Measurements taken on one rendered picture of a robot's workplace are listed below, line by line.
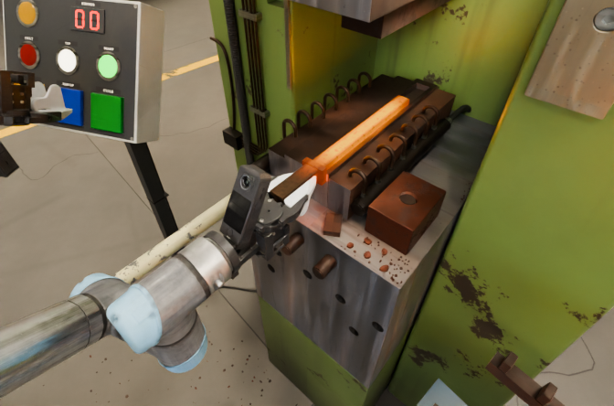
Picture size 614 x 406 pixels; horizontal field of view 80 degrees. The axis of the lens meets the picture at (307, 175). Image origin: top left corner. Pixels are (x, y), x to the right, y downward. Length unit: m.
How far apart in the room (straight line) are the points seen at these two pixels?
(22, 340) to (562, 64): 0.71
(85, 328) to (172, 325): 0.14
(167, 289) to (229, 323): 1.12
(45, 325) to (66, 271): 1.43
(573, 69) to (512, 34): 0.40
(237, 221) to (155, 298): 0.14
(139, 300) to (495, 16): 0.84
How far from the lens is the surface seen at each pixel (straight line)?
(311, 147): 0.72
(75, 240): 2.13
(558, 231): 0.69
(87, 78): 0.92
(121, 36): 0.87
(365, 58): 1.05
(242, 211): 0.54
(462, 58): 0.98
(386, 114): 0.80
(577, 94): 0.55
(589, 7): 0.52
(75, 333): 0.61
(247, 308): 1.64
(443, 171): 0.83
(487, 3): 0.93
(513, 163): 0.64
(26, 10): 1.03
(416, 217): 0.62
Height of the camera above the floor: 1.43
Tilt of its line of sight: 42 degrees down
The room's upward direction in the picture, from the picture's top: straight up
